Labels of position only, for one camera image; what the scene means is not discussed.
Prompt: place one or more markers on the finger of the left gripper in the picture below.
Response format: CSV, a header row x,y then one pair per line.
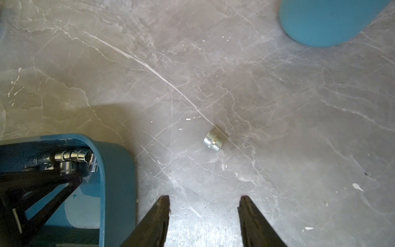
x,y
22,190

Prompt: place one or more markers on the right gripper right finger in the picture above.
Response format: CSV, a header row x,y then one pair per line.
x,y
256,231

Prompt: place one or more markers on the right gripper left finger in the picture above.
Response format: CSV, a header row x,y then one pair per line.
x,y
152,230

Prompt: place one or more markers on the teal plastic storage box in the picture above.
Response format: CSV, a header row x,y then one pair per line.
x,y
102,210

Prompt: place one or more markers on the chrome socket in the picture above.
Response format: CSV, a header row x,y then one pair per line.
x,y
45,159
81,155
213,142
63,156
68,167

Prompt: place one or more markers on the teal cylindrical vase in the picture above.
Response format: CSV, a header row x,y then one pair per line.
x,y
327,23

